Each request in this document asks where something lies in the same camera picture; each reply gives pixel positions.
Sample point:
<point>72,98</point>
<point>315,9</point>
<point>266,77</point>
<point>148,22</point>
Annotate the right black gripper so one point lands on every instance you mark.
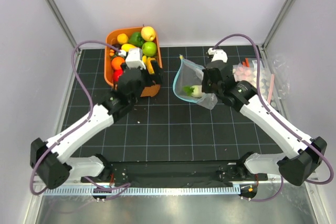
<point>205,88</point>

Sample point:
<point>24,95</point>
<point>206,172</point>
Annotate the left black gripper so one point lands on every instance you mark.
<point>152,79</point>

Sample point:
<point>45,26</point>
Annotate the white radish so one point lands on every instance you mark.
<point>194,91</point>

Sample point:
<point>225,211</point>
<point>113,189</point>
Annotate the clear blue zip bag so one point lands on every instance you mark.
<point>189,74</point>

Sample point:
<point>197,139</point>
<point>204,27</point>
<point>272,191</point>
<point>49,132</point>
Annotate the orange plastic bin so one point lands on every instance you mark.
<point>108,70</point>

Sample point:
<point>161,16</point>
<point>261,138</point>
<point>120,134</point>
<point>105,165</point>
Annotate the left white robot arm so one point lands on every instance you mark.
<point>52,160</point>

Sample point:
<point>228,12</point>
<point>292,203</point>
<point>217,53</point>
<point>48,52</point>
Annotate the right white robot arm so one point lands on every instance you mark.
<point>301,154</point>

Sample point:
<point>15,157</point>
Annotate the bag of pink sliced food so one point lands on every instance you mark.
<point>247,70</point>

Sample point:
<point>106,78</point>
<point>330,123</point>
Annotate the yellow banana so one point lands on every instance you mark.
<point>149,66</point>

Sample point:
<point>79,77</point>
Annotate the green apple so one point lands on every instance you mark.
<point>149,49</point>

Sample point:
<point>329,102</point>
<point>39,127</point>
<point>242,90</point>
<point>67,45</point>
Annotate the green bell pepper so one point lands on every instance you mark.
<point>136,39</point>

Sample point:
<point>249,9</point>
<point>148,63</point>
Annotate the yellow mango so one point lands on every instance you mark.
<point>126,47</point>

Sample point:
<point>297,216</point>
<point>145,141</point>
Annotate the red tomato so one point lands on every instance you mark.
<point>116,75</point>

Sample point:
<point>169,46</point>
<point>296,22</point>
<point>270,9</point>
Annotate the orange tangerine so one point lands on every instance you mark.
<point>116,63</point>

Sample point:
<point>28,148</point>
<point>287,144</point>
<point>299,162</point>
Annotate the yellow lemon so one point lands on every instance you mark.
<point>122,38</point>

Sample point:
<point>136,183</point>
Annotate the black grid mat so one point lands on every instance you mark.
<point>165,128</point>

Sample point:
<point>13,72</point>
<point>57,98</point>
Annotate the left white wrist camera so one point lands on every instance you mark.
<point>133,59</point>

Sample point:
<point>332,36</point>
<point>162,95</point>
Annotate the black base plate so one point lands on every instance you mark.
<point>181,174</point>

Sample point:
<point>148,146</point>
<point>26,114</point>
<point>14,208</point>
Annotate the slotted cable duct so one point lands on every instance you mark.
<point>91,190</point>

